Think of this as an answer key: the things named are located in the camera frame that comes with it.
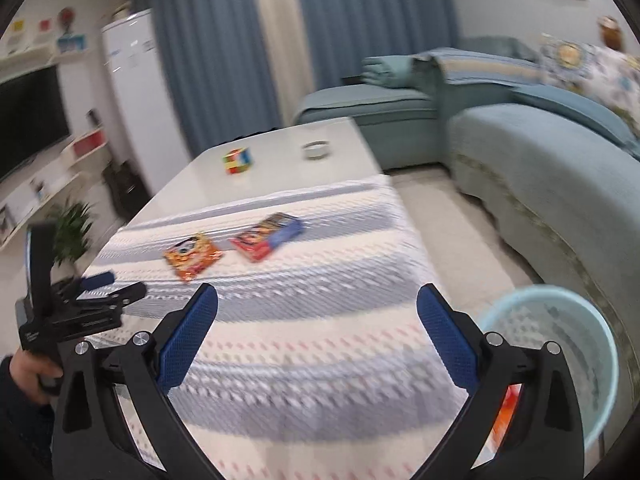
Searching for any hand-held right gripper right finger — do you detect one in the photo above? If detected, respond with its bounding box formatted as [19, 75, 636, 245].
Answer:
[407, 282, 586, 480]

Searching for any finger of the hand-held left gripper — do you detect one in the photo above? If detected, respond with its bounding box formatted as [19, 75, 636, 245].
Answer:
[52, 271, 117, 297]
[65, 281, 149, 313]

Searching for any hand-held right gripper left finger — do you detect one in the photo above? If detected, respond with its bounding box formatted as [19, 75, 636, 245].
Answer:
[52, 282, 226, 480]

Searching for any light blue plastic basket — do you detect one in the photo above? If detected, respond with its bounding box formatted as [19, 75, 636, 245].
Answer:
[472, 285, 621, 461]

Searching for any person's left hand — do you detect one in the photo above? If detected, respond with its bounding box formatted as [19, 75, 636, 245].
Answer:
[10, 349, 63, 406]

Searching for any green potted plant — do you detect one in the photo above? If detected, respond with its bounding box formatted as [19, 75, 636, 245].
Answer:
[47, 200, 98, 268]

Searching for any orange snack packet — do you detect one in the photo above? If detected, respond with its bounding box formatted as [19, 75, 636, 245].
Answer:
[164, 232, 224, 283]

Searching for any black guitar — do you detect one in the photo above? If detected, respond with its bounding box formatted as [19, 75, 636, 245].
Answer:
[102, 160, 151, 216]

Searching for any striped grey white tablecloth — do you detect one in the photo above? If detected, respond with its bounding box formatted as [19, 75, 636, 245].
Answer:
[75, 175, 501, 480]

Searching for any red and blue snack packet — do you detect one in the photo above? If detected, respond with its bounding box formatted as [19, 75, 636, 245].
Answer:
[230, 212, 305, 262]

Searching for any red storage box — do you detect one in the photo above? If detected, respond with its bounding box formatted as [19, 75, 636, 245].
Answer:
[72, 131, 107, 156]

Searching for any black television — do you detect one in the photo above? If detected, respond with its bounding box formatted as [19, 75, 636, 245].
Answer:
[0, 66, 71, 181]

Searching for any colourful puzzle cube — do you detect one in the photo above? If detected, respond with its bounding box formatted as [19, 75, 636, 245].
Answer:
[222, 147, 252, 175]

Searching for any white refrigerator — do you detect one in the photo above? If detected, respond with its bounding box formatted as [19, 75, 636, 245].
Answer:
[101, 8, 193, 196]

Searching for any teal sofa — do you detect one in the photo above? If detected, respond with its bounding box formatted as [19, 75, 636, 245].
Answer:
[292, 35, 640, 341]

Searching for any blue curtain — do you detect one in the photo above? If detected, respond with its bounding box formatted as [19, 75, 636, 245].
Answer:
[147, 0, 281, 161]
[292, 0, 461, 91]

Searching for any folded teal blanket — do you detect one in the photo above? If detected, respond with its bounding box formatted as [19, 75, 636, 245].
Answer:
[361, 55, 418, 92]

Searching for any striped sofa throw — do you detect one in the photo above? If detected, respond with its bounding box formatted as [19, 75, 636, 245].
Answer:
[415, 47, 543, 86]

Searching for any cream curtain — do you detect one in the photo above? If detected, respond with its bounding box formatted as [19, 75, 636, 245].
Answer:
[247, 0, 321, 126]

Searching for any floral cushion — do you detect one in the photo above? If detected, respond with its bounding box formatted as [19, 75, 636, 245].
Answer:
[539, 35, 640, 136]

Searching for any brown jar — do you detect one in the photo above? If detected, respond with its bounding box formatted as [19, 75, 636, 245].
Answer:
[598, 16, 623, 52]

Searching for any white wall shelf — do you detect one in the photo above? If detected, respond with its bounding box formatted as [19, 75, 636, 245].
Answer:
[0, 42, 98, 81]

